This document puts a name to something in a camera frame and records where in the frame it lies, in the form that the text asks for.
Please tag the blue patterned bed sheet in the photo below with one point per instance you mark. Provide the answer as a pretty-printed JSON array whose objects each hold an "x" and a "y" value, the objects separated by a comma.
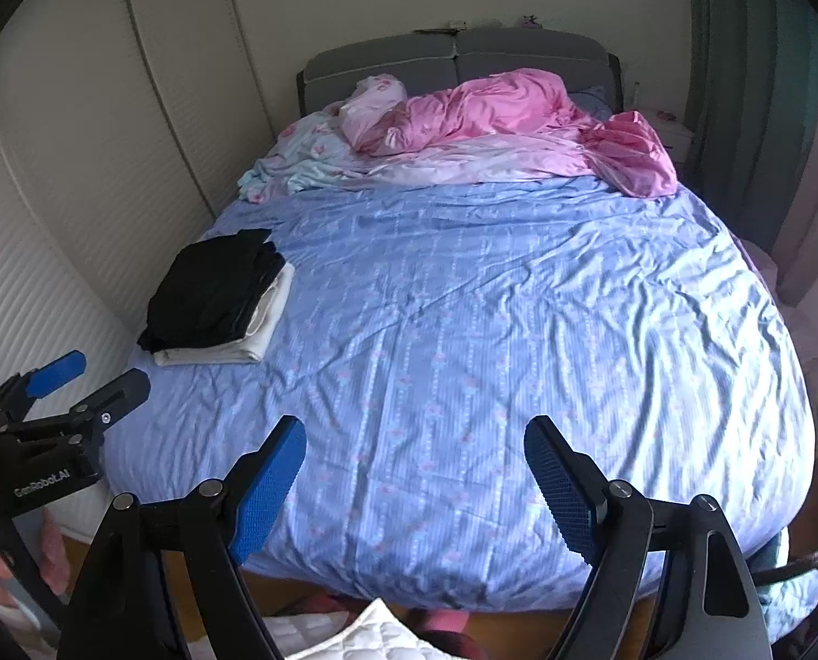
[{"x": 484, "y": 357}]

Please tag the pink quilt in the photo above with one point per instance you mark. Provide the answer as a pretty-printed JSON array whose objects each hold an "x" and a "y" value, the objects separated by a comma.
[{"x": 505, "y": 110}]

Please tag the pink slipper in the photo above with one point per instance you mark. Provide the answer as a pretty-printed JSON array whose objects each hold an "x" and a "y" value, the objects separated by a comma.
[{"x": 443, "y": 620}]

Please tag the white folded cloth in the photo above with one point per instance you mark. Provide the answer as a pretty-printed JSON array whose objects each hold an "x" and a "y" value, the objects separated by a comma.
[{"x": 265, "y": 330}]

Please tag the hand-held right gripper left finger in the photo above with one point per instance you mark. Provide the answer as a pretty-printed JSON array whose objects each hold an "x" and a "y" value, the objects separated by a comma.
[{"x": 268, "y": 488}]

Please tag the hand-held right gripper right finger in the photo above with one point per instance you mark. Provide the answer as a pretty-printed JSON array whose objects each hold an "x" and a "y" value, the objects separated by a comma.
[{"x": 563, "y": 488}]

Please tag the light floral pillow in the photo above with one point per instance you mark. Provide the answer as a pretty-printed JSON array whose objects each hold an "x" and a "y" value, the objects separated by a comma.
[{"x": 299, "y": 151}]

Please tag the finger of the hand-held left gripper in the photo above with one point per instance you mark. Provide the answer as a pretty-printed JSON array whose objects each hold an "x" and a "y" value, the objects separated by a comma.
[
  {"x": 117, "y": 392},
  {"x": 55, "y": 371}
]

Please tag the white nightstand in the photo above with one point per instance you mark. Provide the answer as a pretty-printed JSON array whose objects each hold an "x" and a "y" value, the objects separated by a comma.
[{"x": 670, "y": 130}]

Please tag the small pink ornament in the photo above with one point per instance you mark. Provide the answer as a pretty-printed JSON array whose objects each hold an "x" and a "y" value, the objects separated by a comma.
[{"x": 529, "y": 20}]

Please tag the white quilted cloth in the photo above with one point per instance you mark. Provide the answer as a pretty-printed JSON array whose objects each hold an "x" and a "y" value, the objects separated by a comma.
[{"x": 374, "y": 632}]

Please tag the grey-green curtain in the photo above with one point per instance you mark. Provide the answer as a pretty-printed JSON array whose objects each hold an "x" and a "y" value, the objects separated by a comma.
[{"x": 746, "y": 82}]

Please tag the black pants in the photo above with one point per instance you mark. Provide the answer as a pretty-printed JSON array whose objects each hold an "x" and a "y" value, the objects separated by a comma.
[{"x": 210, "y": 289}]

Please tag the grey headboard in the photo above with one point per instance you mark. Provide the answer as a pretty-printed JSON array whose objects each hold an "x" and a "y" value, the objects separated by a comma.
[{"x": 381, "y": 58}]

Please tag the white wardrobe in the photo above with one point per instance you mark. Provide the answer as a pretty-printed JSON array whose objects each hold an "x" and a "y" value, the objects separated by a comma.
[{"x": 72, "y": 151}]

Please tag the blue pillow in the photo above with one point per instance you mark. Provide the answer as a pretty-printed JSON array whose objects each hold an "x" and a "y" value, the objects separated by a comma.
[{"x": 594, "y": 100}]

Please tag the lilac cloth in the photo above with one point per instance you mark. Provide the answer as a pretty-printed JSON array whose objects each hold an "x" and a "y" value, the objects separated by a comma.
[{"x": 766, "y": 268}]

